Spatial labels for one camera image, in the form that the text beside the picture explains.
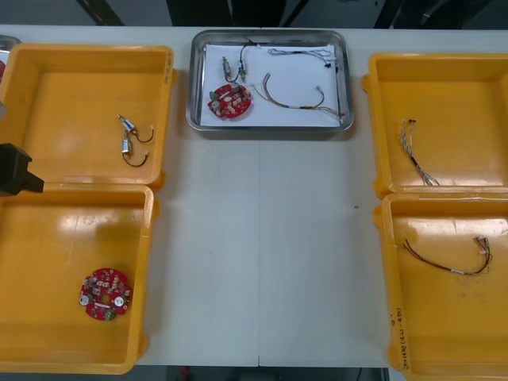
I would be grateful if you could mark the yellow-orange plastic bin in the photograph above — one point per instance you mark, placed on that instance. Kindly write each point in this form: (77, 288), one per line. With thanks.
(47, 238)
(389, 87)
(71, 103)
(436, 317)

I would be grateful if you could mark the steel tray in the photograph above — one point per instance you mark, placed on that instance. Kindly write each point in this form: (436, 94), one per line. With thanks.
(194, 79)
(10, 40)

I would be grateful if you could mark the round red circuit board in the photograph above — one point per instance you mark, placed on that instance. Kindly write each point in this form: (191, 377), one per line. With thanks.
(104, 286)
(232, 106)
(2, 68)

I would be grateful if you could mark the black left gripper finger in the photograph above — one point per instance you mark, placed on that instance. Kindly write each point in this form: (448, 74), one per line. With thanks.
(33, 183)
(14, 170)

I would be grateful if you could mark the white paper sheet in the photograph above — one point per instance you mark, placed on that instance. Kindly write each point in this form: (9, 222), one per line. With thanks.
(293, 85)

